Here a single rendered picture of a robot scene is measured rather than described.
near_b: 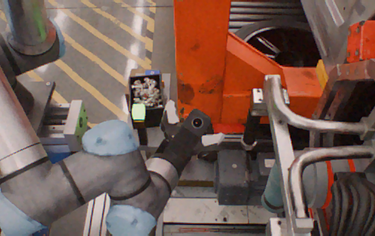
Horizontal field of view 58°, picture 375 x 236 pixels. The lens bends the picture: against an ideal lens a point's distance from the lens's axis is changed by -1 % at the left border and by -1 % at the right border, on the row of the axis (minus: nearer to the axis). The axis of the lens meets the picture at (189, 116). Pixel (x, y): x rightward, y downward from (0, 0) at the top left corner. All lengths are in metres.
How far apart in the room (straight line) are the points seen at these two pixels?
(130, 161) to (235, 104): 0.79
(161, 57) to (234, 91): 1.27
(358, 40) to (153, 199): 0.56
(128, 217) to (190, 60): 0.67
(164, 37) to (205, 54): 1.54
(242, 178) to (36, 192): 0.95
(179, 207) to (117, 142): 1.15
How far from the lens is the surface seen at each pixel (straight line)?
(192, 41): 1.06
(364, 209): 0.63
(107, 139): 0.50
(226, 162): 1.37
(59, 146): 1.10
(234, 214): 1.63
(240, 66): 1.16
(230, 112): 1.29
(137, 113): 1.20
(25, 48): 0.93
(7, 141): 0.52
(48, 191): 0.51
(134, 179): 0.54
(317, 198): 0.81
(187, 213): 1.62
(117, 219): 0.56
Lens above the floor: 1.55
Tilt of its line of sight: 50 degrees down
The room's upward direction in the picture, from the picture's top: straight up
